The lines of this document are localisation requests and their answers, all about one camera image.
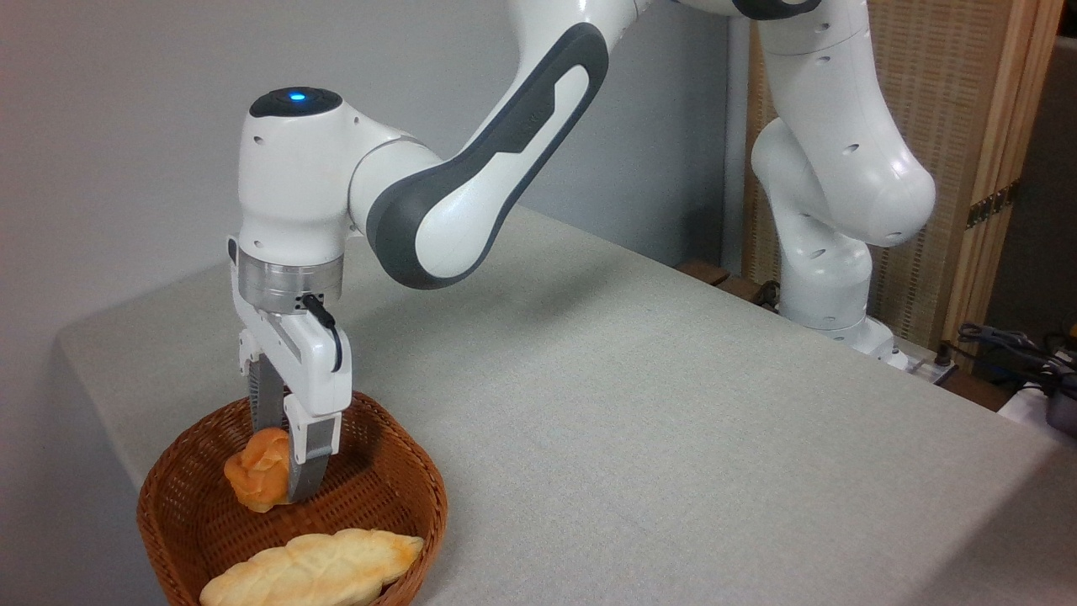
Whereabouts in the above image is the metal screen hinge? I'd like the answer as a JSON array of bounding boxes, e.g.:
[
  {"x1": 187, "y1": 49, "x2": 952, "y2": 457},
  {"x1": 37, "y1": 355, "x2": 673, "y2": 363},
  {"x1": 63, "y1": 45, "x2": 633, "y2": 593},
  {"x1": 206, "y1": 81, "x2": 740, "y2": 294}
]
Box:
[{"x1": 966, "y1": 180, "x2": 1021, "y2": 230}]

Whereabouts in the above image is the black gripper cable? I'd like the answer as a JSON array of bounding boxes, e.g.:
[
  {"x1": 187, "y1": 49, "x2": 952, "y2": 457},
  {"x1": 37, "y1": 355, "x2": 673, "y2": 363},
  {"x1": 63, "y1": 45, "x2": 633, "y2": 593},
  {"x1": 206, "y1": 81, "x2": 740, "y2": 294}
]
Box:
[{"x1": 301, "y1": 293, "x2": 344, "y2": 374}]

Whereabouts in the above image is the grey tablecloth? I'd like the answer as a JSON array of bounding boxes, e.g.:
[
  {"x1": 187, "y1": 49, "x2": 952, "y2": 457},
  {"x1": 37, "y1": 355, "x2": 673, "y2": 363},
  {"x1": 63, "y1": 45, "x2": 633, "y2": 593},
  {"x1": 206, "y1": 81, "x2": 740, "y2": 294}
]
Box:
[{"x1": 55, "y1": 206, "x2": 1077, "y2": 606}]

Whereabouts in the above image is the round orange bread roll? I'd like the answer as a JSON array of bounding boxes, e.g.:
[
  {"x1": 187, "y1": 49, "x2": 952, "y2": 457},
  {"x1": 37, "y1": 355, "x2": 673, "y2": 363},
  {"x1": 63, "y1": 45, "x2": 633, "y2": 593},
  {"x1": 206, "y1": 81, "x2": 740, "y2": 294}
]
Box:
[{"x1": 223, "y1": 427, "x2": 292, "y2": 513}]

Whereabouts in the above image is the long pale bread loaf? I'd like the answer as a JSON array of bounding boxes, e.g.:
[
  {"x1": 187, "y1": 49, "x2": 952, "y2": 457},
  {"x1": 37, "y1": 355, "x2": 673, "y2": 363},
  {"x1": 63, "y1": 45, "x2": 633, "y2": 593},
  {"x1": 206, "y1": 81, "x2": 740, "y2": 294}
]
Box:
[{"x1": 199, "y1": 528, "x2": 425, "y2": 606}]

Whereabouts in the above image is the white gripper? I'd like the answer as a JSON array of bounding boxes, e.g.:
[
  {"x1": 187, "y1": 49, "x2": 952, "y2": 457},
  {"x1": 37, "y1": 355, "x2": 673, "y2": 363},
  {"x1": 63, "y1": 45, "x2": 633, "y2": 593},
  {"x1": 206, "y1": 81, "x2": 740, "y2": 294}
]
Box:
[{"x1": 227, "y1": 236, "x2": 353, "y2": 505}]

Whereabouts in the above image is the black cable bundle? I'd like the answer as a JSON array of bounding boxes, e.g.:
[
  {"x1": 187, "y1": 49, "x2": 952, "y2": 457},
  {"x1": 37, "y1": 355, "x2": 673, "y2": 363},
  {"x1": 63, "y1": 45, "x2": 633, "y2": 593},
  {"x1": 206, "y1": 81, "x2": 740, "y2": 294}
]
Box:
[{"x1": 946, "y1": 322, "x2": 1077, "y2": 396}]

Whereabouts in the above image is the brown wooden mounting board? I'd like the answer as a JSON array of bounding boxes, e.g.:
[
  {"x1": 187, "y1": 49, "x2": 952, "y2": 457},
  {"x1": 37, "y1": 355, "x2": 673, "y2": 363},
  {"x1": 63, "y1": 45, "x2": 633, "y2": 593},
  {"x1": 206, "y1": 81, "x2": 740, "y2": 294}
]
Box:
[{"x1": 673, "y1": 259, "x2": 783, "y2": 314}]

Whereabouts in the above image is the brown wicker basket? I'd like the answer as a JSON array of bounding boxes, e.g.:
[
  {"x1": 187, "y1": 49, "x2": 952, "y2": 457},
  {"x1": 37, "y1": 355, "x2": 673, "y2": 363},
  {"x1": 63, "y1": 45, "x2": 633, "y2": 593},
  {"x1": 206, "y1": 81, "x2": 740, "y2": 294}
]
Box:
[{"x1": 137, "y1": 391, "x2": 448, "y2": 606}]

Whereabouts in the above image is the wooden rattan folding screen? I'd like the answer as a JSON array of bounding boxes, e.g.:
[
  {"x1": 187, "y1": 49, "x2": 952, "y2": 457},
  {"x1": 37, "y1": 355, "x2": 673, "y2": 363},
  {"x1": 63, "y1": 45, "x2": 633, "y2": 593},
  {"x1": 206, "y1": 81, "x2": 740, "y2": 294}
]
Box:
[{"x1": 743, "y1": 0, "x2": 1066, "y2": 364}]

